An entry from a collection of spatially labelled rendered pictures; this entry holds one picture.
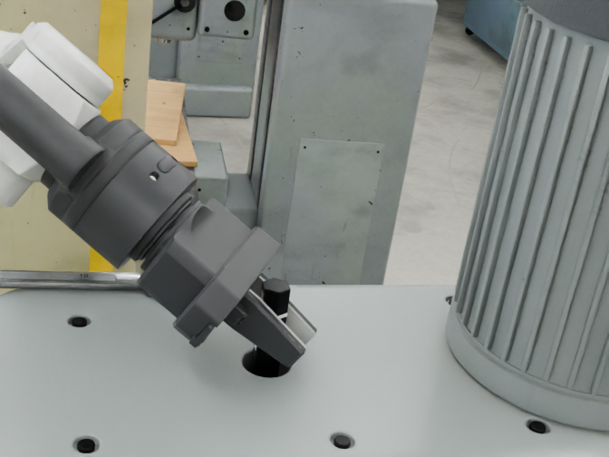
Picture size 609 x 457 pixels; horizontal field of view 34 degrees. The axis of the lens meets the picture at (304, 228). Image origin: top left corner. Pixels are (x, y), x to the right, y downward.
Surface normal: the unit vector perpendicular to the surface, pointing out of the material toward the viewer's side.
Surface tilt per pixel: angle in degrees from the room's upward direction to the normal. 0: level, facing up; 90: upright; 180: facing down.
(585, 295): 90
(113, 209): 75
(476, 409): 0
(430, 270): 0
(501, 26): 90
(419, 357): 0
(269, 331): 90
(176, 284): 90
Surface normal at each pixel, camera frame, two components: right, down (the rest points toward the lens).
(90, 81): 0.55, 0.48
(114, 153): 0.34, -0.29
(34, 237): 0.22, 0.47
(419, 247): 0.13, -0.88
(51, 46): -0.25, -0.22
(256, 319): -0.29, 0.40
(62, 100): 0.04, 0.04
